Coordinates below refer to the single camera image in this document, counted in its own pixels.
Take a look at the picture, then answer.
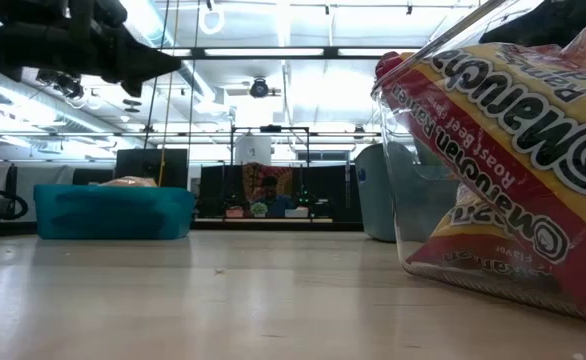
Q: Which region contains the clear plastic bin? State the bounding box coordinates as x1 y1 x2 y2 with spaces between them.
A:
371 0 586 327

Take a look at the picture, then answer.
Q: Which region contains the patterned wall tapestry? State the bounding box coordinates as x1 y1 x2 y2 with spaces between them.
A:
241 161 295 202

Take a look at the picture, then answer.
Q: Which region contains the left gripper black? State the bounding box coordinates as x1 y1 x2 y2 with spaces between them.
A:
67 0 183 99

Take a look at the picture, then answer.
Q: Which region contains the black metal stand frame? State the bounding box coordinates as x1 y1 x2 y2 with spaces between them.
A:
229 125 311 222

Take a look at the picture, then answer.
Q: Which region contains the black hose loop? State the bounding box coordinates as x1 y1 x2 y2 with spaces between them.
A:
0 181 30 222

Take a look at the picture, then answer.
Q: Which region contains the black overhead camera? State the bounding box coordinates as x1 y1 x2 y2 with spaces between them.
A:
249 77 271 99

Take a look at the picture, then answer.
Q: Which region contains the white cylinder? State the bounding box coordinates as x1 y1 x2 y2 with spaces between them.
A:
233 133 273 167

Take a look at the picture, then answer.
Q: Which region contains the black overhead frame bar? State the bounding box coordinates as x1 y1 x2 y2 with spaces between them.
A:
157 46 424 60

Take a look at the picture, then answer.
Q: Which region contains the deep teal plastic bin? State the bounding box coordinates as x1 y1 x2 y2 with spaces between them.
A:
354 143 460 244

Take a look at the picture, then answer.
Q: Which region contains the person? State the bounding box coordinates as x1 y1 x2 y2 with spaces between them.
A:
249 175 298 219

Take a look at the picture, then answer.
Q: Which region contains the black hanging cable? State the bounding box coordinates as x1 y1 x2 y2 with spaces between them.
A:
144 0 172 150

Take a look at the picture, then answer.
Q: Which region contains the white hanging ring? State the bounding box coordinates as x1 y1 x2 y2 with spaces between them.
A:
197 0 227 36

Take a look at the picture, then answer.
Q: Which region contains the black monitor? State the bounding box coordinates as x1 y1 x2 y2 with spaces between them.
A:
114 147 190 189

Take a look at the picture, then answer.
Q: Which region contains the shallow teal plastic bin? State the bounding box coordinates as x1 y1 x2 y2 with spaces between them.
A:
33 184 197 241

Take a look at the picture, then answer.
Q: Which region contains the orange Maruchan ramen pack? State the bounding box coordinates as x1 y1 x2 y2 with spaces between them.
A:
99 175 159 189

